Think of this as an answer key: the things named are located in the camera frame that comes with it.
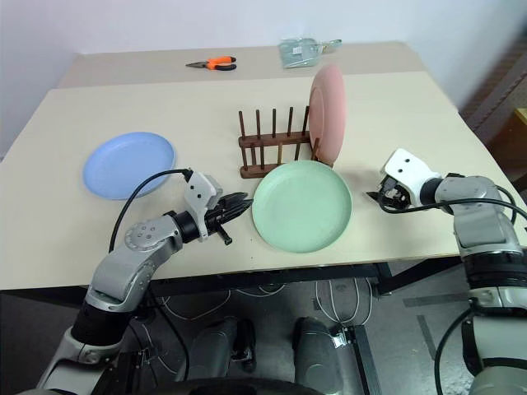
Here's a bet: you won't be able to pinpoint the thick black torso cable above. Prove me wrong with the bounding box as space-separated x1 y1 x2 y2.
433 305 482 375

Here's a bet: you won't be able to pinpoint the dark grey robot right leg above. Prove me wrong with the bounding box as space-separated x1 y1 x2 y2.
292 316 356 395

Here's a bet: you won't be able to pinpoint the clear plastic packet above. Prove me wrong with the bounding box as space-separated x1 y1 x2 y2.
278 36 324 69

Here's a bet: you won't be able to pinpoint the orange-handled pliers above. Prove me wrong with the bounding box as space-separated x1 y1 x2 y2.
184 54 239 73

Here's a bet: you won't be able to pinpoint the white floor cable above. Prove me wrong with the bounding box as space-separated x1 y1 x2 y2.
313 278 376 328
158 286 234 324

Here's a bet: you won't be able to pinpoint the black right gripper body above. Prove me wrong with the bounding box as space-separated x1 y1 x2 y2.
379 175 413 211

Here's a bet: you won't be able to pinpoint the black table frame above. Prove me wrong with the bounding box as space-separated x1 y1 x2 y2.
146 259 469 395

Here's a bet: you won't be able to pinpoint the dark grey robot leg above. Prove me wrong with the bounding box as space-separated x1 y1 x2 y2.
188 315 257 384
292 316 356 395

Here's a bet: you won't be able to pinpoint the blue plate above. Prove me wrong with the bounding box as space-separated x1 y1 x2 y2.
82 131 179 202

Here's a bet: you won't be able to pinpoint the dark grey robot left leg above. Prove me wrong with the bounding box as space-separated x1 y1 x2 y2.
188 315 257 384

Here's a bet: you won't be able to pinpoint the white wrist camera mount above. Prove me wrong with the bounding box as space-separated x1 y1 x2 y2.
183 171 224 242
383 147 442 207

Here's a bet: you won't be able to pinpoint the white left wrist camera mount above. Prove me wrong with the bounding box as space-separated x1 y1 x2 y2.
183 171 224 242

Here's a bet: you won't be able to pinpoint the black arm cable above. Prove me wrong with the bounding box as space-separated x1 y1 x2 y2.
108 167 194 253
378 184 527 227

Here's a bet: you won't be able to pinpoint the wooden dish rack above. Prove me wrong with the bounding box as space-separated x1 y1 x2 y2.
237 105 335 180

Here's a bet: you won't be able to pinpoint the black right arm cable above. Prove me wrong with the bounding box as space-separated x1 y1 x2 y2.
378 184 527 227

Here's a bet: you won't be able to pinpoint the thin black floor cable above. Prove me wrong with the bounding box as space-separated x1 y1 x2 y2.
154 302 191 382

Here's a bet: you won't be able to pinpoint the green plate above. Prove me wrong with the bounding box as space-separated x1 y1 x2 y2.
251 160 354 253

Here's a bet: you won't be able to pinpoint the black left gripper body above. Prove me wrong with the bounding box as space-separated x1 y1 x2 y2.
204 196 239 249

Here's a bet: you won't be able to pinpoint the dark rounded robot body edge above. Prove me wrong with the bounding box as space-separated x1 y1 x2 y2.
162 375 316 395

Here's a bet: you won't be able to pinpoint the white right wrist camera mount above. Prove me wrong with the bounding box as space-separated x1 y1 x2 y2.
383 147 442 207

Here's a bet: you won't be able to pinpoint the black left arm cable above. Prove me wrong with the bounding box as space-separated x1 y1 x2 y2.
108 167 194 253

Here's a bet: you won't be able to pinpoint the pink plate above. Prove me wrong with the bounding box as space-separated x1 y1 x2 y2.
308 63 347 170

